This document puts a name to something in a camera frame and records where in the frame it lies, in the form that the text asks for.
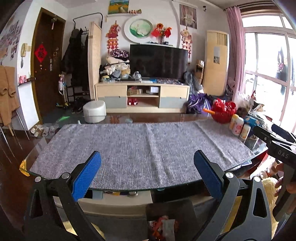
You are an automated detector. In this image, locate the black trash bin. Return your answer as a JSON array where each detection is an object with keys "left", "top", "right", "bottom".
[{"left": 145, "top": 200, "right": 198, "bottom": 240}]

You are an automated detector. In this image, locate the person's right hand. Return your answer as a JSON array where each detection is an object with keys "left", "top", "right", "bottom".
[{"left": 274, "top": 162, "right": 296, "bottom": 197}]

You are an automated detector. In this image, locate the yellow lotion bottle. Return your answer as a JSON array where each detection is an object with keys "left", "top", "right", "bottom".
[{"left": 229, "top": 114, "right": 239, "bottom": 130}]

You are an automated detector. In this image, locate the red plastic basket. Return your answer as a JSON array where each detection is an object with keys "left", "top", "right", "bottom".
[{"left": 211, "top": 98, "right": 237, "bottom": 124}]

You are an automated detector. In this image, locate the orange stick in basket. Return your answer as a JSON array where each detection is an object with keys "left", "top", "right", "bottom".
[{"left": 203, "top": 108, "right": 216, "bottom": 115}]

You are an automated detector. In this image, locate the pink curtain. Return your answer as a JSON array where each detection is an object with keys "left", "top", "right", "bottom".
[{"left": 226, "top": 6, "right": 245, "bottom": 101}]

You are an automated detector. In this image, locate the grey woven table mat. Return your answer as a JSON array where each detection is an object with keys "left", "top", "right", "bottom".
[{"left": 30, "top": 120, "right": 254, "bottom": 190}]

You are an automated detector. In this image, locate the purple bag on floor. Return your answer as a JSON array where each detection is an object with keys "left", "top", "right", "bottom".
[{"left": 186, "top": 93, "right": 213, "bottom": 114}]

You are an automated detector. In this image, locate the beige standing air conditioner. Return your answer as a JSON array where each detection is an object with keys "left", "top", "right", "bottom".
[{"left": 202, "top": 30, "right": 229, "bottom": 96}]

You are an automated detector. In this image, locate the beige TV cabinet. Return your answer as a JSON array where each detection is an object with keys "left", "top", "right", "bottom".
[{"left": 95, "top": 81, "right": 189, "bottom": 113}]

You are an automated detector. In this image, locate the brown coat on chair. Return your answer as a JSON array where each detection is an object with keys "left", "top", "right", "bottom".
[{"left": 0, "top": 65, "right": 20, "bottom": 126}]

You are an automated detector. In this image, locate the pile of clothes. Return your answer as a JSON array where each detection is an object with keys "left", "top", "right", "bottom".
[{"left": 99, "top": 49, "right": 142, "bottom": 82}]

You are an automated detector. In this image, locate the dark wooden door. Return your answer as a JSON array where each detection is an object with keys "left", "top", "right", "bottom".
[{"left": 31, "top": 8, "right": 65, "bottom": 123}]

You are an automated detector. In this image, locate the black television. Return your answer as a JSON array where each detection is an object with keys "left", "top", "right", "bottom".
[{"left": 129, "top": 44, "right": 188, "bottom": 79}]

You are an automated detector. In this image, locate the cream folding screen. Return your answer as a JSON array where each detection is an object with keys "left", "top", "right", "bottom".
[{"left": 88, "top": 22, "right": 102, "bottom": 100}]

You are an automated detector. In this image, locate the red door decoration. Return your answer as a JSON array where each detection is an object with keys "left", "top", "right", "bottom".
[{"left": 34, "top": 43, "right": 48, "bottom": 63}]

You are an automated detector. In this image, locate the round green wall picture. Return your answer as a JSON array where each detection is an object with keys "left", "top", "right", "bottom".
[{"left": 123, "top": 16, "right": 153, "bottom": 44}]

